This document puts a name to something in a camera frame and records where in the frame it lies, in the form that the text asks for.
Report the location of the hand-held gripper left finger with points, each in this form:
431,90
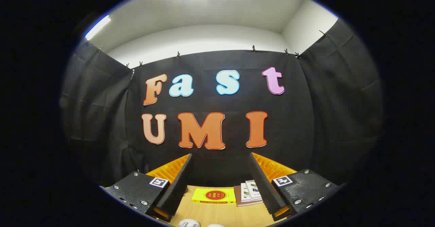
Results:
178,189

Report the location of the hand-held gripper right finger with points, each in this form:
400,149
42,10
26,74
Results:
263,189

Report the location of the white canvas shoe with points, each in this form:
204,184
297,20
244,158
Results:
188,224
216,225

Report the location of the white illustrated book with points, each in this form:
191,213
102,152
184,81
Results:
244,193
253,188

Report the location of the brown cover book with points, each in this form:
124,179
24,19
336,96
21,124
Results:
237,199

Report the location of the yellow book with red label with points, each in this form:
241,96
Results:
214,195

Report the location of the black backdrop cloth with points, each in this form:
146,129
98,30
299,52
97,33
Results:
217,166

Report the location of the row of small cloth clips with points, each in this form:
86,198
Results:
253,48

